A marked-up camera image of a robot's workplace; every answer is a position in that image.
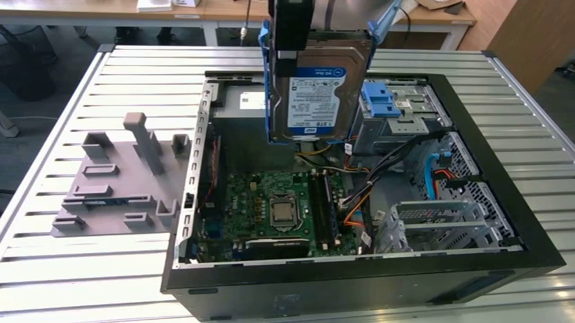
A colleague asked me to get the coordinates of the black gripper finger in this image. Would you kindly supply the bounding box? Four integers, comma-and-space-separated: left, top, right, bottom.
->
272, 0, 312, 77

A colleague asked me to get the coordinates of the hard disk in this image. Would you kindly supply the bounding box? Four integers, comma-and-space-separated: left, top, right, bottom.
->
260, 19, 377, 146

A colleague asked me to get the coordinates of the blue data wire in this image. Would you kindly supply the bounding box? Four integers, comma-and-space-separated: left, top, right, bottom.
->
421, 151, 453, 203

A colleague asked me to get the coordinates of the orange power wire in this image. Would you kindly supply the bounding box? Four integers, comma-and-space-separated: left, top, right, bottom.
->
430, 169, 480, 190

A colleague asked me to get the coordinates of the metal disk bay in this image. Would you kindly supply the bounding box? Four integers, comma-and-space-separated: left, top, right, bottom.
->
374, 198, 516, 255

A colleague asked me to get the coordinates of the blue plastic drive latch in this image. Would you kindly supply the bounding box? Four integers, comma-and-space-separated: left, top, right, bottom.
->
360, 81, 394, 118

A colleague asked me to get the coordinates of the large white box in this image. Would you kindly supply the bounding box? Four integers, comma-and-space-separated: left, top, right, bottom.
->
136, 0, 174, 13

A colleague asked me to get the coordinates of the cardboard piece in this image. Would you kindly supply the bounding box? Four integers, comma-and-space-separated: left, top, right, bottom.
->
414, 0, 462, 10

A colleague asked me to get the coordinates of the grey power supply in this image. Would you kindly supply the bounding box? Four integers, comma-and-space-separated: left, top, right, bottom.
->
209, 83, 301, 172

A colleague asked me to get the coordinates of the wooden desk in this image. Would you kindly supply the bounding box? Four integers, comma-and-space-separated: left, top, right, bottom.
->
0, 0, 477, 51

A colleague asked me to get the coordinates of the metal drive cage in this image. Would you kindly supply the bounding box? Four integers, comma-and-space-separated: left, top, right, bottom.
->
352, 80, 452, 157

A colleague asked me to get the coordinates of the wooden cabinet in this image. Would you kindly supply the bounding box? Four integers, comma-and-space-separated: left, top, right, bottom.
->
457, 0, 575, 95

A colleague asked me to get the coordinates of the green motherboard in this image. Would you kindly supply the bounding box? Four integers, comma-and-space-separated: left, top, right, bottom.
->
196, 170, 362, 262

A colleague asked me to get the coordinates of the black RAM slot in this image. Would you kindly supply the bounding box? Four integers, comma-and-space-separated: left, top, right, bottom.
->
309, 170, 325, 248

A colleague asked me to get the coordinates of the installed RAM stick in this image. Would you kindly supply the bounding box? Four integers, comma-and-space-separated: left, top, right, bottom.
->
321, 172, 341, 244

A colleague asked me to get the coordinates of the silver CPU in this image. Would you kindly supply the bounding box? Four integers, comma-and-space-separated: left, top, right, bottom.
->
270, 201, 298, 225

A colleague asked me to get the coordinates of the black mesh bin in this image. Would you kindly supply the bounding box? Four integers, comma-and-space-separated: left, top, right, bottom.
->
0, 23, 58, 102

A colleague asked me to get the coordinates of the CPU socket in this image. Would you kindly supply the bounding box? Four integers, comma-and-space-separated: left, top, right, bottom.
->
266, 192, 302, 234

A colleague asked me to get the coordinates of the black chair base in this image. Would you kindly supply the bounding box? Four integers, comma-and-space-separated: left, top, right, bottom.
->
555, 59, 575, 80

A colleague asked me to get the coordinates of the black graphics card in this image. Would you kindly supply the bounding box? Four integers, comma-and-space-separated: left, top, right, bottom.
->
244, 238, 310, 260

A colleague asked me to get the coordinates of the grey parts rack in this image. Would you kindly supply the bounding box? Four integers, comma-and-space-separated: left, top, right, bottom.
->
49, 112, 193, 238

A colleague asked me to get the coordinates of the white furniture foot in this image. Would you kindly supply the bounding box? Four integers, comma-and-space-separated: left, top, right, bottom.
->
0, 110, 21, 138

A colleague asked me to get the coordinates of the black PC case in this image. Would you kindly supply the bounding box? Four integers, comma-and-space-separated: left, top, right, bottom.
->
160, 70, 565, 322

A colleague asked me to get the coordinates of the thin black hanging cable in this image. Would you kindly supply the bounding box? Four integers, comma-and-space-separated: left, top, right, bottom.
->
240, 0, 252, 38

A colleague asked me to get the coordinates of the white grey wire bundle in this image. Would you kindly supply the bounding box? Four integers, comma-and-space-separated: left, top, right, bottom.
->
296, 154, 372, 174

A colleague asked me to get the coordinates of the black cable bundle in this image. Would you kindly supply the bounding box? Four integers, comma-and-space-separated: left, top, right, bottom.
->
348, 134, 445, 209

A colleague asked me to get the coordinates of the orange front panel wire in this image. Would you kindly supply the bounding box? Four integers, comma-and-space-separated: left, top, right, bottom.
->
342, 198, 369, 229

